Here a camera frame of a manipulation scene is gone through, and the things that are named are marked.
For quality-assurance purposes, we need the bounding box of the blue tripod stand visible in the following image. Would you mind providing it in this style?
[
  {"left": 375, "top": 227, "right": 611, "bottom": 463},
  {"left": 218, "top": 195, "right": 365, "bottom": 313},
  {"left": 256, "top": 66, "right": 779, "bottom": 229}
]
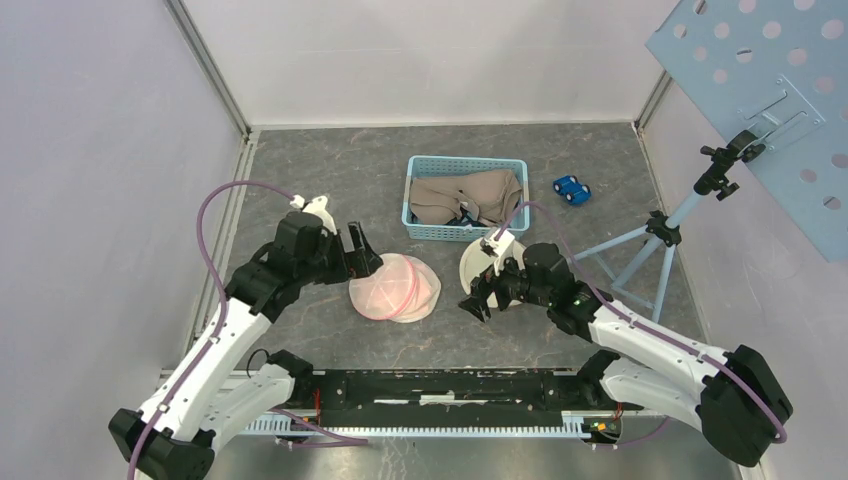
[{"left": 576, "top": 130, "right": 770, "bottom": 323}]

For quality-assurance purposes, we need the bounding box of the white mesh laundry bag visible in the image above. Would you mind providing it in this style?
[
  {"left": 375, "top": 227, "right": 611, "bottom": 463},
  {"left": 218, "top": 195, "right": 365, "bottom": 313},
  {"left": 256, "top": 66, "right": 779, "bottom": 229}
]
[{"left": 348, "top": 253, "right": 442, "bottom": 324}]

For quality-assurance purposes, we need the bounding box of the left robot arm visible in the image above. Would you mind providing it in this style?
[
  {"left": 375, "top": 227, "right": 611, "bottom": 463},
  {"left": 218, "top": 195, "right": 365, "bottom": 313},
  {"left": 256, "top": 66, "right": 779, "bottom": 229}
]
[{"left": 108, "top": 212, "right": 383, "bottom": 479}]

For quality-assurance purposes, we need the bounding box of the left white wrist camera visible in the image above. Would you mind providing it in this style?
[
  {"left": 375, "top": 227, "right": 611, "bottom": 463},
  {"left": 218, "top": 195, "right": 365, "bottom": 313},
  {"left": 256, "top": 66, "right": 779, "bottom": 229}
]
[{"left": 289, "top": 195, "right": 337, "bottom": 235}]

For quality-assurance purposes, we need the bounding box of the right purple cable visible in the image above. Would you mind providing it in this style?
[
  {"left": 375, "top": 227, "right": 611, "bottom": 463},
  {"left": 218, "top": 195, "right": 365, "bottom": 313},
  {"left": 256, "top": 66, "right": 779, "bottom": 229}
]
[{"left": 494, "top": 201, "right": 789, "bottom": 452}]

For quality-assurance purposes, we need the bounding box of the blue perforated panel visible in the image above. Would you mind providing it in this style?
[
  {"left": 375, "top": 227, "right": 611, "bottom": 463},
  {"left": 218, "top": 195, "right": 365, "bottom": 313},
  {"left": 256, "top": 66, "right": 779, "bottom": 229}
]
[{"left": 646, "top": 0, "right": 847, "bottom": 262}]

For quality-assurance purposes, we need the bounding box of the purple cable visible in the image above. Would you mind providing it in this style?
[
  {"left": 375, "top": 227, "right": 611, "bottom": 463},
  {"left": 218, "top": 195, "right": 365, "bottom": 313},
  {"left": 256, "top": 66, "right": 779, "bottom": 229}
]
[
  {"left": 127, "top": 180, "right": 370, "bottom": 480},
  {"left": 494, "top": 201, "right": 789, "bottom": 452}
]

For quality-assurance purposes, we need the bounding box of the white cable tray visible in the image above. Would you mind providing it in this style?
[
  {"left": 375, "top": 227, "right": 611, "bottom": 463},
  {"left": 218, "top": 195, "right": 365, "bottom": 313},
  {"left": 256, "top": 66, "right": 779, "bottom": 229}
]
[{"left": 240, "top": 414, "right": 619, "bottom": 442}]

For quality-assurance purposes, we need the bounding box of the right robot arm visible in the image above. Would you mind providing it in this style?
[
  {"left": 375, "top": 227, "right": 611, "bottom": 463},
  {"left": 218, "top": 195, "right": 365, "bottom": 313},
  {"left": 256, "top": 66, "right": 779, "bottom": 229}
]
[{"left": 459, "top": 239, "right": 793, "bottom": 467}]

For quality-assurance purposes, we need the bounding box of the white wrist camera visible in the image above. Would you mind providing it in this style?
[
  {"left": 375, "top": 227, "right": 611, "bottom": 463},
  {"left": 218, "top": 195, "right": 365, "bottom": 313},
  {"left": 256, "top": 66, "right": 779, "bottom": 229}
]
[
  {"left": 480, "top": 227, "right": 524, "bottom": 276},
  {"left": 289, "top": 195, "right": 337, "bottom": 235}
]

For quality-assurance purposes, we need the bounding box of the beige bra in basket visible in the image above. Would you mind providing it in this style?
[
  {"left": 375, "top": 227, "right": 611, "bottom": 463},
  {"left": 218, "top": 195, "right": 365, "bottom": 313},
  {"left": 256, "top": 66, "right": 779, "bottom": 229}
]
[{"left": 408, "top": 169, "right": 524, "bottom": 226}]

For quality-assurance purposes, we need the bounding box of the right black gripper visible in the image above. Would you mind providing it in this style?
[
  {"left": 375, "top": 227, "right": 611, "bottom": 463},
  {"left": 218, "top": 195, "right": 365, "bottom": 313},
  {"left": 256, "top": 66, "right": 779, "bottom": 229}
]
[{"left": 457, "top": 248, "right": 552, "bottom": 324}]

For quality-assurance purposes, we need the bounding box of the light blue plastic basket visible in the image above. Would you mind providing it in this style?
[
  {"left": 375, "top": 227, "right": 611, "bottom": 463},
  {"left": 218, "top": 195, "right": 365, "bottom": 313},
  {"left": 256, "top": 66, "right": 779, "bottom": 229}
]
[{"left": 401, "top": 155, "right": 529, "bottom": 243}]

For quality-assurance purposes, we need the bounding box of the blue toy car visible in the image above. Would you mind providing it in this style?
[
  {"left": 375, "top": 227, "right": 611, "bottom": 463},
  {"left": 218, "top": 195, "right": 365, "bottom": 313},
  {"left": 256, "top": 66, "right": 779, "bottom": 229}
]
[{"left": 552, "top": 175, "right": 591, "bottom": 206}]

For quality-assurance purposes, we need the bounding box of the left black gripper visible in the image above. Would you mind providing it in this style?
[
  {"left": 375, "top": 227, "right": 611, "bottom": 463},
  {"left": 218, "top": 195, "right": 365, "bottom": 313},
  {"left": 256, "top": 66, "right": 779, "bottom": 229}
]
[{"left": 297, "top": 221, "right": 383, "bottom": 286}]

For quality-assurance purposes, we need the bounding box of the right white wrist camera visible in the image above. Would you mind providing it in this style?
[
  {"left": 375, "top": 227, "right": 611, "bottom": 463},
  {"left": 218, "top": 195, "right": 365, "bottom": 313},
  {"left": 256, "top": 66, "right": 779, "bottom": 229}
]
[{"left": 480, "top": 227, "right": 524, "bottom": 276}]

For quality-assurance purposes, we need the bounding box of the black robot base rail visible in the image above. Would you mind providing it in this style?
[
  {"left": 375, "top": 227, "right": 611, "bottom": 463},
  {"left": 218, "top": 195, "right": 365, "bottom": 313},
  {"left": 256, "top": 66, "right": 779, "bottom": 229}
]
[{"left": 282, "top": 368, "right": 630, "bottom": 428}]

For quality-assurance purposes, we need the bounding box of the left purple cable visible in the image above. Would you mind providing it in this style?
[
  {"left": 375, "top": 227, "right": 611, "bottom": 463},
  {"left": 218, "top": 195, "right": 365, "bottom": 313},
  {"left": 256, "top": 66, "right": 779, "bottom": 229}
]
[{"left": 127, "top": 180, "right": 370, "bottom": 480}]

